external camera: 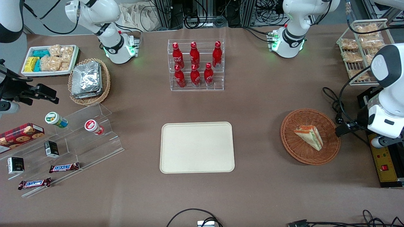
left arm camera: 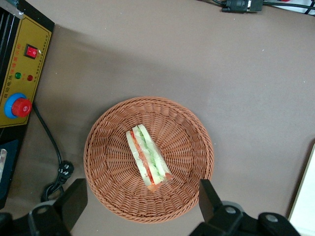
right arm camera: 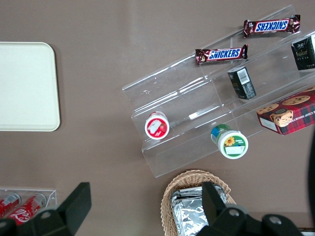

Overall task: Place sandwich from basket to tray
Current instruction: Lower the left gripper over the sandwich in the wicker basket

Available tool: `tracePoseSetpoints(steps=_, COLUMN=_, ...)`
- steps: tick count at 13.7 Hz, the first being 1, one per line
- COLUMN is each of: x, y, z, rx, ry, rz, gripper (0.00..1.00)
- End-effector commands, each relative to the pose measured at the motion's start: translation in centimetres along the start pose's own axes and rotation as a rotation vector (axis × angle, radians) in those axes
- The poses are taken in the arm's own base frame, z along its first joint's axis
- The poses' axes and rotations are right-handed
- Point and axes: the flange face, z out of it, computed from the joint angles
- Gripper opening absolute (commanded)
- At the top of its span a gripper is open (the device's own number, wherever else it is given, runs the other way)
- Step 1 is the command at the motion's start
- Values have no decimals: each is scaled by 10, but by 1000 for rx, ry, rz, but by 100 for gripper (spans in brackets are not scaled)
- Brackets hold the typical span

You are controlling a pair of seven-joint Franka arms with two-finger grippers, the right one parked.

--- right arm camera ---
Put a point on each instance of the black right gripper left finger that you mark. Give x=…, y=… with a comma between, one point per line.
x=73, y=206

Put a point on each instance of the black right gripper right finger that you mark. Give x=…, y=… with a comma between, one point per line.
x=214, y=209

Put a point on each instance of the foil wrapped sandwich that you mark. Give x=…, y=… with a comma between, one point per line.
x=189, y=216
x=189, y=192

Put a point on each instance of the woven wicker basket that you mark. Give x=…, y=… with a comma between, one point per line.
x=172, y=196

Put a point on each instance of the cream plastic tray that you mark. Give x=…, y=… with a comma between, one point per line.
x=27, y=86

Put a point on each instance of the clear acrylic can holder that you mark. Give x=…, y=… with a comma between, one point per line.
x=50, y=195

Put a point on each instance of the red cola can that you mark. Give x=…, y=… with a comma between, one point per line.
x=24, y=211
x=8, y=202

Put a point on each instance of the green sunflower lid yogurt cup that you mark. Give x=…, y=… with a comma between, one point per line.
x=231, y=143

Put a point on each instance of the red lid yogurt cup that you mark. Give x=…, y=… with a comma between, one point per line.
x=157, y=127

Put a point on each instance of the clear acrylic tiered shelf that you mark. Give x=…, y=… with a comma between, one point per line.
x=192, y=103

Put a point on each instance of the red tartan cookie box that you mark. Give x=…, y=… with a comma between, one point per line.
x=290, y=113

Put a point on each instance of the dark green drink carton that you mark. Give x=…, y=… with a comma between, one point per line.
x=242, y=83
x=304, y=54

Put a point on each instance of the Snickers chocolate bar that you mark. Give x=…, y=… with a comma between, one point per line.
x=221, y=54
x=270, y=25

